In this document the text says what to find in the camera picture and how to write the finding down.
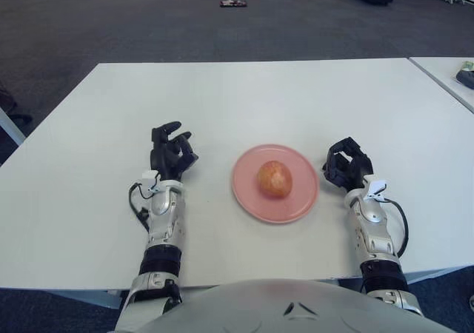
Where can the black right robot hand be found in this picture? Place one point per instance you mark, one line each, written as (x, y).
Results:
(352, 163)

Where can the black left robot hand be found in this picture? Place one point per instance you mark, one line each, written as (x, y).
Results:
(168, 159)

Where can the red yellow apple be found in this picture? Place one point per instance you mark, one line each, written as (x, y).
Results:
(274, 179)

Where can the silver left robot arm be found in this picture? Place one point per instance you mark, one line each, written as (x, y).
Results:
(163, 207)

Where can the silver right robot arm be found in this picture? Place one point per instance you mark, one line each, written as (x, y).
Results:
(372, 218)

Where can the pink round plate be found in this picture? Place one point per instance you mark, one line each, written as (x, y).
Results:
(244, 200)

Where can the grey handheld controller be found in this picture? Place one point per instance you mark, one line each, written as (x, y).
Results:
(467, 78)

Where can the green packet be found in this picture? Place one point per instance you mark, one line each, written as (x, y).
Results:
(468, 66)

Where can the white table leg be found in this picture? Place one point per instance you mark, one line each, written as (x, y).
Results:
(11, 126)

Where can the grey robot torso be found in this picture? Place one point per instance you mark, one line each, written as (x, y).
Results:
(240, 311)

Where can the dark flat item on floor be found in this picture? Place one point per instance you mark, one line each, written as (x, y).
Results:
(233, 3)

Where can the black office chair base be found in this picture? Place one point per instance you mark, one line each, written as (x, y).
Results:
(7, 100)

